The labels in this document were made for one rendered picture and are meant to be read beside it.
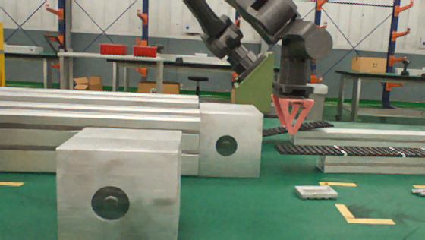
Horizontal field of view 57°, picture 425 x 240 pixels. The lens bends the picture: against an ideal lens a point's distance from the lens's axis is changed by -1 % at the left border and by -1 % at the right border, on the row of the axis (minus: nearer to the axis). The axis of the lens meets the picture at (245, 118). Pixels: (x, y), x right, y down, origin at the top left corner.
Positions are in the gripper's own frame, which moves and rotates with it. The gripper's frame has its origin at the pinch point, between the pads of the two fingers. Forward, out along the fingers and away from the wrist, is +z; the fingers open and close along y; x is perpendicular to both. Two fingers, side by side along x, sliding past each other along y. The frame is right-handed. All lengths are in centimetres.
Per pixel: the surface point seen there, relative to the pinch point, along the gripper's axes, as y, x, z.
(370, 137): 2.0, 17.4, 1.2
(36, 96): 4.3, -48.1, -4.9
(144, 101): 4.5, -29.1, -4.9
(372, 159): 20.9, 8.5, 1.0
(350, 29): -726, 314, -85
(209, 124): 23.7, -18.1, -4.4
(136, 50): -289, -67, -14
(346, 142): 1.9, 12.1, 2.4
